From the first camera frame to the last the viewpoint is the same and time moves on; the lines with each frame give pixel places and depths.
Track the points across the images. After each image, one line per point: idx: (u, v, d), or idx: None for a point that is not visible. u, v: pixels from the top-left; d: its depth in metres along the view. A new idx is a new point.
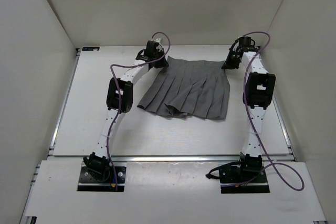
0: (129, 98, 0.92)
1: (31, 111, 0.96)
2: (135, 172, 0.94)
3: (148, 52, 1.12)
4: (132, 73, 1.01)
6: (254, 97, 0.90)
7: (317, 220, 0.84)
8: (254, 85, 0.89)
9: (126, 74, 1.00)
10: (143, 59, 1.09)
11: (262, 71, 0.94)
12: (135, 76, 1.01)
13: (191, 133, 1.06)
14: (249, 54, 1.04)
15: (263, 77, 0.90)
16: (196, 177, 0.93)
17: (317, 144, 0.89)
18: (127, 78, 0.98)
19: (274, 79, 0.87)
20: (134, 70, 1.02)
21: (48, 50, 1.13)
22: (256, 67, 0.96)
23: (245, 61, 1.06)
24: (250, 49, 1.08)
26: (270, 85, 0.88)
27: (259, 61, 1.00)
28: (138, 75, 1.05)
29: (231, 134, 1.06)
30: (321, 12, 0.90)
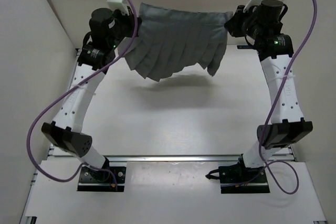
0: (79, 146, 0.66)
1: (31, 112, 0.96)
2: (135, 172, 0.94)
3: (100, 40, 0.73)
4: (72, 106, 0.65)
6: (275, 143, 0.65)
7: (317, 220, 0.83)
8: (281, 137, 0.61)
9: (62, 110, 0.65)
10: (90, 59, 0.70)
11: (296, 112, 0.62)
12: (77, 108, 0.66)
13: (190, 132, 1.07)
14: (275, 68, 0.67)
15: (294, 123, 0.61)
16: (196, 177, 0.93)
17: (317, 143, 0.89)
18: (64, 120, 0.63)
19: (311, 129, 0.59)
20: (73, 100, 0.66)
21: (48, 49, 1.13)
22: (287, 101, 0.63)
23: (267, 71, 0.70)
24: (277, 45, 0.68)
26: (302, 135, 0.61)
27: (290, 83, 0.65)
28: (88, 98, 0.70)
29: (231, 134, 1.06)
30: (322, 11, 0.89)
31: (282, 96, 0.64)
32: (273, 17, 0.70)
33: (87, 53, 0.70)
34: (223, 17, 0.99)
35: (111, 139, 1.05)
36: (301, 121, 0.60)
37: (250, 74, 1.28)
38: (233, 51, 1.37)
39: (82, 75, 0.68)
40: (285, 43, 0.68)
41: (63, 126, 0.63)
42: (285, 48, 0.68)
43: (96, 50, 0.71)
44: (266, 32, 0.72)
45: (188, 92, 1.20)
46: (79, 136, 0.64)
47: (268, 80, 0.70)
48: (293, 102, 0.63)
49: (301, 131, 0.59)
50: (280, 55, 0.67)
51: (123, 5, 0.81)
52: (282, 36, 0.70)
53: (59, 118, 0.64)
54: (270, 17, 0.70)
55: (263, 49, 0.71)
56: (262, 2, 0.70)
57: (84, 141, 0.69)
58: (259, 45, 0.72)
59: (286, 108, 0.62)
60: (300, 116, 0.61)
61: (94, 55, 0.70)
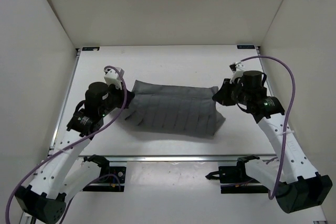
0: (51, 214, 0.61)
1: (31, 113, 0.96)
2: (135, 172, 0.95)
3: (90, 108, 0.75)
4: (52, 171, 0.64)
6: (297, 208, 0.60)
7: (317, 220, 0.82)
8: (301, 196, 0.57)
9: (43, 174, 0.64)
10: (79, 123, 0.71)
11: (310, 170, 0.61)
12: (58, 174, 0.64)
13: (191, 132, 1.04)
14: (273, 126, 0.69)
15: (310, 179, 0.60)
16: (196, 177, 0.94)
17: (317, 144, 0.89)
18: (42, 185, 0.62)
19: (331, 187, 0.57)
20: (56, 166, 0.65)
21: (48, 50, 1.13)
22: (295, 158, 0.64)
23: (268, 134, 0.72)
24: (268, 107, 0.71)
26: (324, 194, 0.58)
27: (292, 139, 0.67)
28: (70, 163, 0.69)
29: (231, 132, 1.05)
30: (321, 11, 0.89)
31: (289, 153, 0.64)
32: (255, 84, 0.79)
33: (78, 118, 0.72)
34: (210, 92, 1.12)
35: (111, 138, 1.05)
36: (317, 176, 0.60)
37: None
38: (233, 51, 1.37)
39: (67, 140, 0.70)
40: (275, 103, 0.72)
41: (39, 191, 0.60)
42: (275, 107, 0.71)
43: (86, 117, 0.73)
44: (256, 98, 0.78)
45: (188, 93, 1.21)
46: (53, 203, 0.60)
47: (271, 140, 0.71)
48: (302, 158, 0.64)
49: (321, 189, 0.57)
50: (273, 115, 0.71)
51: (117, 81, 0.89)
52: (271, 98, 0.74)
53: (38, 183, 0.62)
54: (253, 84, 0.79)
55: (256, 112, 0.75)
56: (243, 74, 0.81)
57: (59, 210, 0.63)
58: (252, 109, 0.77)
59: (296, 165, 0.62)
60: (314, 171, 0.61)
61: (84, 122, 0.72)
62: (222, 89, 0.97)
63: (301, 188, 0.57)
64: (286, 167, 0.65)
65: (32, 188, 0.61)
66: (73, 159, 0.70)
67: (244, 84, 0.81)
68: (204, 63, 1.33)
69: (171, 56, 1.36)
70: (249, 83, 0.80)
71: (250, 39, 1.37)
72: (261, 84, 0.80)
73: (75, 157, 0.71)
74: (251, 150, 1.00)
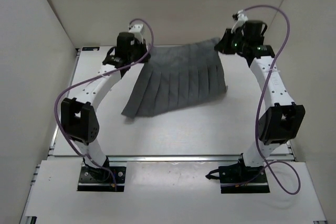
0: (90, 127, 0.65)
1: (31, 112, 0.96)
2: (135, 172, 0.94)
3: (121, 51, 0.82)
4: (94, 88, 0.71)
6: (273, 136, 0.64)
7: (317, 220, 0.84)
8: (277, 119, 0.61)
9: (84, 91, 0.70)
10: (113, 61, 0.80)
11: (287, 98, 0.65)
12: (97, 92, 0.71)
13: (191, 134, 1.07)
14: (261, 65, 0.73)
15: (286, 106, 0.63)
16: (196, 177, 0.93)
17: (317, 144, 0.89)
18: (85, 97, 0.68)
19: (304, 114, 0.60)
20: (94, 85, 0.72)
21: (48, 49, 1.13)
22: (275, 89, 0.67)
23: (256, 72, 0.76)
24: (262, 53, 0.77)
26: (298, 120, 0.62)
27: (276, 75, 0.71)
28: (105, 89, 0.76)
29: (230, 132, 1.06)
30: (321, 11, 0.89)
31: (270, 85, 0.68)
32: (256, 32, 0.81)
33: (112, 59, 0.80)
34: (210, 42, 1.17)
35: (113, 138, 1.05)
36: (293, 105, 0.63)
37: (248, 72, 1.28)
38: None
39: (105, 70, 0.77)
40: (267, 49, 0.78)
41: (83, 100, 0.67)
42: (268, 52, 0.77)
43: (118, 59, 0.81)
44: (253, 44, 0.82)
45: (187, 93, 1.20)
46: (94, 115, 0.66)
47: (259, 80, 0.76)
48: (282, 90, 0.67)
49: (294, 114, 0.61)
50: (263, 57, 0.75)
51: (140, 34, 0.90)
52: (265, 46, 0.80)
53: (80, 96, 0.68)
54: (253, 31, 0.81)
55: (250, 58, 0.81)
56: (245, 22, 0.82)
57: (94, 128, 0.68)
58: (247, 55, 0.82)
59: (276, 94, 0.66)
60: (290, 100, 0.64)
61: (118, 61, 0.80)
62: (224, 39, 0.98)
63: (277, 112, 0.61)
64: (268, 98, 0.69)
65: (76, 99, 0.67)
66: (107, 88, 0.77)
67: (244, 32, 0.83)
68: None
69: None
70: (249, 32, 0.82)
71: None
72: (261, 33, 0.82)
73: (109, 86, 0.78)
74: None
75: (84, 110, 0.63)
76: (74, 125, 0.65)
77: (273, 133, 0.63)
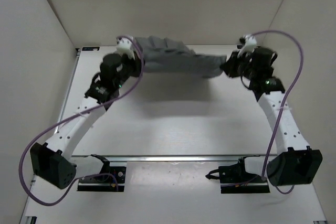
0: (61, 174, 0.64)
1: (31, 112, 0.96)
2: (135, 172, 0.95)
3: (106, 78, 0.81)
4: (68, 131, 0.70)
6: (285, 180, 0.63)
7: (317, 220, 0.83)
8: (291, 164, 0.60)
9: (59, 135, 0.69)
10: (97, 93, 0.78)
11: (301, 143, 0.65)
12: (72, 136, 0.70)
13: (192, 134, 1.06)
14: (271, 102, 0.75)
15: (301, 151, 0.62)
16: (196, 177, 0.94)
17: (317, 143, 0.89)
18: (58, 144, 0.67)
19: (322, 161, 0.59)
20: (71, 127, 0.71)
21: (49, 49, 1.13)
22: (289, 131, 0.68)
23: (266, 109, 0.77)
24: (269, 88, 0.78)
26: (314, 168, 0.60)
27: (287, 115, 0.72)
28: (85, 127, 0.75)
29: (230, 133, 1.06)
30: (321, 11, 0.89)
31: (281, 126, 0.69)
32: (264, 63, 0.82)
33: (96, 89, 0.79)
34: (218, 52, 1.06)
35: (112, 138, 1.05)
36: (308, 149, 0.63)
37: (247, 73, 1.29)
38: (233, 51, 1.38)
39: (85, 105, 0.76)
40: (276, 83, 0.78)
41: (54, 148, 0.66)
42: (276, 87, 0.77)
43: (103, 88, 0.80)
44: (261, 77, 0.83)
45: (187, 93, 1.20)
46: (65, 163, 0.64)
47: (268, 116, 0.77)
48: (295, 132, 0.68)
49: (311, 161, 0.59)
50: (273, 92, 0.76)
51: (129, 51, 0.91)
52: (273, 79, 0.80)
53: (53, 141, 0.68)
54: (262, 62, 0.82)
55: (258, 92, 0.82)
56: (254, 50, 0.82)
57: (68, 174, 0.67)
58: (254, 88, 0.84)
59: (287, 137, 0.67)
60: (304, 145, 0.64)
61: (101, 92, 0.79)
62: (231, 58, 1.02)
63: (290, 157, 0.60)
64: (279, 141, 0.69)
65: (49, 147, 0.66)
66: (87, 126, 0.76)
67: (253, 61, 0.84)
68: None
69: None
70: (258, 61, 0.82)
71: None
72: (269, 64, 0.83)
73: (89, 123, 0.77)
74: (252, 150, 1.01)
75: (54, 161, 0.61)
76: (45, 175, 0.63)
77: (286, 178, 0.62)
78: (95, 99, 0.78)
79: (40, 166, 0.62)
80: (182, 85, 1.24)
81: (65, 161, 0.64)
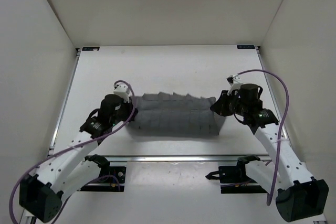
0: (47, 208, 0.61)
1: (31, 113, 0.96)
2: (135, 172, 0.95)
3: (103, 115, 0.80)
4: (60, 164, 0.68)
6: (297, 216, 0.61)
7: (317, 220, 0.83)
8: (301, 200, 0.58)
9: (50, 167, 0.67)
10: (91, 128, 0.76)
11: (304, 175, 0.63)
12: (64, 169, 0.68)
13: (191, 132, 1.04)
14: (268, 135, 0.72)
15: (306, 182, 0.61)
16: (196, 177, 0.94)
17: (317, 143, 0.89)
18: (49, 176, 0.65)
19: (328, 190, 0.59)
20: (63, 159, 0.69)
21: (48, 50, 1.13)
22: (290, 163, 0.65)
23: (263, 141, 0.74)
24: (263, 118, 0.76)
26: (323, 198, 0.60)
27: (286, 147, 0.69)
28: (78, 160, 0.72)
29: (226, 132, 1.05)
30: (321, 11, 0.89)
31: (283, 159, 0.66)
32: (252, 97, 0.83)
33: (91, 124, 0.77)
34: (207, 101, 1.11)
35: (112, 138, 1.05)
36: (313, 180, 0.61)
37: (246, 74, 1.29)
38: (233, 51, 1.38)
39: (79, 139, 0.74)
40: (269, 115, 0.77)
41: (44, 181, 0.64)
42: (270, 118, 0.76)
43: (97, 124, 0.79)
44: (253, 110, 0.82)
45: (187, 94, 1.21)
46: (53, 196, 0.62)
47: (267, 149, 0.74)
48: (297, 163, 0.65)
49: (319, 192, 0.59)
50: (268, 125, 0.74)
51: (126, 94, 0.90)
52: (265, 110, 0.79)
53: (44, 172, 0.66)
54: (249, 97, 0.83)
55: (252, 124, 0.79)
56: (241, 87, 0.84)
57: (54, 208, 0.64)
58: (249, 122, 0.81)
59: (292, 170, 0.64)
60: (309, 176, 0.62)
61: (96, 127, 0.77)
62: (220, 101, 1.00)
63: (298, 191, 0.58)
64: (282, 174, 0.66)
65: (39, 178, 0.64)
66: (81, 158, 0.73)
67: (242, 96, 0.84)
68: (204, 63, 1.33)
69: (171, 56, 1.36)
70: (246, 95, 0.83)
71: (250, 38, 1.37)
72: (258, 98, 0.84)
73: (83, 156, 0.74)
74: (252, 150, 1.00)
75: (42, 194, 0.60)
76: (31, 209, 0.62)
77: (297, 213, 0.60)
78: (90, 134, 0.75)
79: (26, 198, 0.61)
80: (182, 86, 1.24)
81: (54, 195, 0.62)
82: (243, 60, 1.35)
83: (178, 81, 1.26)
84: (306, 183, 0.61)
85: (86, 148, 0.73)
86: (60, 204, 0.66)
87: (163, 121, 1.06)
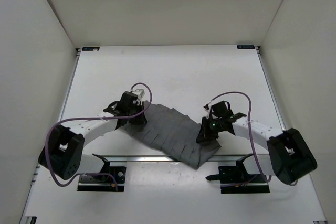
0: (76, 156, 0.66)
1: (30, 113, 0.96)
2: (135, 172, 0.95)
3: (122, 106, 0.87)
4: (88, 125, 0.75)
6: (297, 174, 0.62)
7: (317, 220, 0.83)
8: (284, 151, 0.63)
9: (81, 125, 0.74)
10: (113, 112, 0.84)
11: (275, 131, 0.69)
12: (92, 130, 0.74)
13: (179, 145, 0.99)
14: (240, 122, 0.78)
15: (283, 137, 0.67)
16: (196, 177, 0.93)
17: (317, 144, 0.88)
18: (80, 130, 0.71)
19: (298, 131, 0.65)
20: (93, 123, 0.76)
21: (49, 49, 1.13)
22: (263, 129, 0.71)
23: (242, 133, 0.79)
24: (237, 117, 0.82)
26: (303, 144, 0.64)
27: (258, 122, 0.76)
28: (98, 131, 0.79)
29: (217, 144, 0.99)
30: (321, 11, 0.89)
31: (256, 129, 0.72)
32: (223, 110, 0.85)
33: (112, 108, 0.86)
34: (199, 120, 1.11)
35: (113, 135, 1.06)
36: (285, 131, 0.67)
37: (246, 74, 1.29)
38: (233, 51, 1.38)
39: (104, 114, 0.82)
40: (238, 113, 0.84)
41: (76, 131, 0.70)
42: (240, 115, 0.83)
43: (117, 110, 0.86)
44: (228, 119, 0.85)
45: (187, 94, 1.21)
46: (82, 146, 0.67)
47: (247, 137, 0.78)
48: (268, 127, 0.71)
49: (293, 138, 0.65)
50: (240, 118, 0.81)
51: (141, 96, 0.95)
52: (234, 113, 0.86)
53: (75, 128, 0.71)
54: (221, 110, 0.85)
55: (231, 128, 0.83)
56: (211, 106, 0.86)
57: (72, 166, 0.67)
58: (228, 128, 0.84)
59: (266, 133, 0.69)
60: (280, 130, 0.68)
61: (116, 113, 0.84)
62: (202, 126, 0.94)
63: (277, 144, 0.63)
64: (263, 142, 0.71)
65: (71, 130, 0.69)
66: (101, 131, 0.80)
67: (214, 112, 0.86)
68: (205, 63, 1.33)
69: (170, 56, 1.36)
70: (219, 110, 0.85)
71: (250, 38, 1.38)
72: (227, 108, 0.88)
73: (102, 130, 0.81)
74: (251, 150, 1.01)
75: (75, 139, 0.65)
76: (58, 156, 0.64)
77: (296, 171, 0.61)
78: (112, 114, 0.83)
79: (54, 145, 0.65)
80: (182, 85, 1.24)
81: (81, 148, 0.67)
82: (242, 59, 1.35)
83: (178, 81, 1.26)
84: (283, 137, 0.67)
85: (109, 123, 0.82)
86: (78, 164, 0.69)
87: (158, 126, 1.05)
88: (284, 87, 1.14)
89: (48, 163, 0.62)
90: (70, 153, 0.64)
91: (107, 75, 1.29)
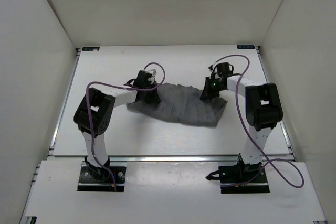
0: (107, 114, 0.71)
1: (30, 112, 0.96)
2: (135, 172, 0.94)
3: (138, 82, 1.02)
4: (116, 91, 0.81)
6: (262, 118, 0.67)
7: (317, 220, 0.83)
8: (255, 97, 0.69)
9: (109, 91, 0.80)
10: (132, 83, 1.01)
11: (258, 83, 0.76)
12: (118, 95, 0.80)
13: (194, 112, 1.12)
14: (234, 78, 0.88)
15: (261, 88, 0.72)
16: (196, 177, 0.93)
17: (318, 143, 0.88)
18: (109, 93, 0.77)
19: (275, 85, 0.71)
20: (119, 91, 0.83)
21: (49, 49, 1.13)
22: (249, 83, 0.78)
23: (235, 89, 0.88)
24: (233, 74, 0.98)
26: (276, 96, 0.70)
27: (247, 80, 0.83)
28: (121, 99, 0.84)
29: (223, 100, 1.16)
30: (321, 11, 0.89)
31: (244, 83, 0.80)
32: (226, 70, 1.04)
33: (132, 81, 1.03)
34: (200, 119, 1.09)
35: (114, 135, 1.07)
36: (265, 85, 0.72)
37: (246, 74, 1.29)
38: (233, 51, 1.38)
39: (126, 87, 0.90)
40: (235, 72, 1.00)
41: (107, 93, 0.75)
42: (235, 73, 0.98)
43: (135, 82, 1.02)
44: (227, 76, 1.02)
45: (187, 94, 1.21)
46: (112, 106, 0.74)
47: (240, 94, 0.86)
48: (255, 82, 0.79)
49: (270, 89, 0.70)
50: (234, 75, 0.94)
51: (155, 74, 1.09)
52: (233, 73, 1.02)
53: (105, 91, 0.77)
54: (223, 68, 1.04)
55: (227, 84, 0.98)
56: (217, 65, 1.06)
57: (104, 122, 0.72)
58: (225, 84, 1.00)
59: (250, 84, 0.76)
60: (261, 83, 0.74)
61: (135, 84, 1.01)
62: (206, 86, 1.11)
63: (251, 91, 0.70)
64: None
65: (103, 92, 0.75)
66: (123, 100, 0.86)
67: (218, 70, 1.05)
68: (205, 63, 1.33)
69: (171, 56, 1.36)
70: (221, 70, 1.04)
71: (250, 38, 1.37)
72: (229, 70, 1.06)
73: (123, 100, 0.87)
74: None
75: (107, 98, 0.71)
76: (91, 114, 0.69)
77: (261, 116, 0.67)
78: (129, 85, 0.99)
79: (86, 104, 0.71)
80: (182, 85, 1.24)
81: (112, 108, 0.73)
82: (242, 59, 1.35)
83: (178, 81, 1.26)
84: (262, 90, 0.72)
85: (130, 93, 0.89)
86: (108, 122, 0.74)
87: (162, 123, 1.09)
88: (285, 86, 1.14)
89: (90, 119, 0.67)
90: (104, 110, 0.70)
91: (107, 75, 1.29)
